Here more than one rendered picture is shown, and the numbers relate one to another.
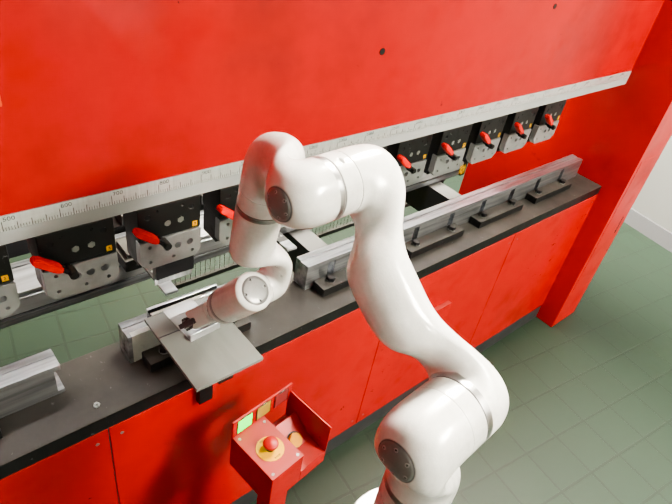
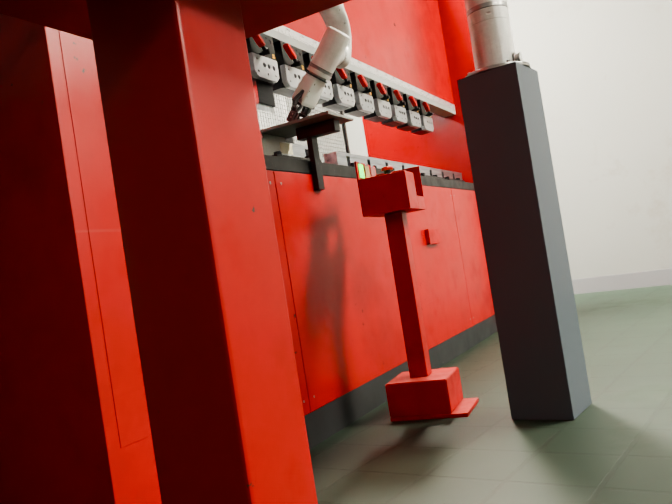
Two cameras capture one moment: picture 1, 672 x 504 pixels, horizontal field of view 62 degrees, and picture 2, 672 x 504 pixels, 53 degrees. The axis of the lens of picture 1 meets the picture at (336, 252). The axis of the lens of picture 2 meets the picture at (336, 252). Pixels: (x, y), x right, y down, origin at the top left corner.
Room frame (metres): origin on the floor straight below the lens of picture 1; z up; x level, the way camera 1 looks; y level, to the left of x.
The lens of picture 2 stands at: (-1.18, 0.85, 0.52)
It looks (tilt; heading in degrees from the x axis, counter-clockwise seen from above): 1 degrees up; 344
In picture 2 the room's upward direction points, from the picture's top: 9 degrees counter-clockwise
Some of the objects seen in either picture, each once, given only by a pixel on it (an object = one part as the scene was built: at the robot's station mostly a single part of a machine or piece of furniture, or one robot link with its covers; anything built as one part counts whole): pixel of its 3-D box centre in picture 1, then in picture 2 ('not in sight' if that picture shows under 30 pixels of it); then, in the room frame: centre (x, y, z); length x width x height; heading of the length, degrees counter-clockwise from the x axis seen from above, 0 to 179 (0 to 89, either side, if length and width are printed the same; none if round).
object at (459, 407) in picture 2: not in sight; (432, 392); (0.86, 0.03, 0.06); 0.25 x 0.20 x 0.12; 53
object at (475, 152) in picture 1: (479, 135); (392, 107); (1.91, -0.42, 1.26); 0.15 x 0.09 x 0.17; 136
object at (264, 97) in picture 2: (173, 264); (263, 97); (1.06, 0.39, 1.13); 0.10 x 0.02 x 0.10; 136
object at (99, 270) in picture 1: (73, 249); not in sight; (0.89, 0.54, 1.26); 0.15 x 0.09 x 0.17; 136
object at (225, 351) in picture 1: (203, 339); (306, 125); (0.95, 0.28, 1.00); 0.26 x 0.18 x 0.01; 46
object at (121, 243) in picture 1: (149, 263); not in sight; (1.18, 0.50, 1.01); 0.26 x 0.12 x 0.05; 46
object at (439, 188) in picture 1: (408, 182); not in sight; (2.30, -0.27, 0.81); 0.64 x 0.08 x 0.14; 46
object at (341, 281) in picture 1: (353, 274); not in sight; (1.46, -0.07, 0.89); 0.30 x 0.05 x 0.03; 136
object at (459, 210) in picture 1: (466, 207); (408, 174); (1.97, -0.48, 0.92); 1.68 x 0.06 x 0.10; 136
